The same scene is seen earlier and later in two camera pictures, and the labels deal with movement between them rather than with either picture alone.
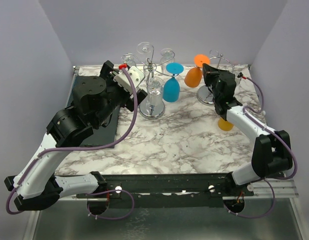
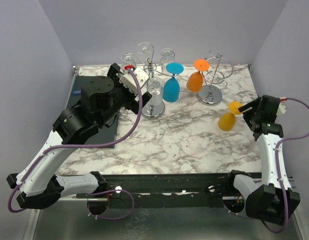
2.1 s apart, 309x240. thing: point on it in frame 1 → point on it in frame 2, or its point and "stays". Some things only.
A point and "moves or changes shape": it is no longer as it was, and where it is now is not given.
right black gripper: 210,73 → 255,104
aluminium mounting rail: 186,187 stays
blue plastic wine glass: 171,89 stays
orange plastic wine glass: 193,76 moves or changes shape
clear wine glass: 167,56 stays
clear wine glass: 155,92 stays
